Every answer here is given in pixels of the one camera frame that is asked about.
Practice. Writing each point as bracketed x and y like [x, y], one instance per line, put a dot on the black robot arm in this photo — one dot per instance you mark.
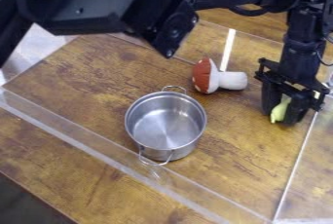
[164, 21]

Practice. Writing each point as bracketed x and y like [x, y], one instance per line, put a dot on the stainless steel pot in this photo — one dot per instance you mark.
[165, 122]

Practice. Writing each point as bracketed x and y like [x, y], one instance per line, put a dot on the green spoon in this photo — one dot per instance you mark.
[279, 111]

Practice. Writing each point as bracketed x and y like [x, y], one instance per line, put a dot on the clear acrylic enclosure wall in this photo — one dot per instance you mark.
[307, 200]

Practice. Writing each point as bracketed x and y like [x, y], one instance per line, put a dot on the red plush mushroom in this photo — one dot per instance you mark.
[209, 79]

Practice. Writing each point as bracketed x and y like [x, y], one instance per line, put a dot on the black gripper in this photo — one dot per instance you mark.
[292, 76]

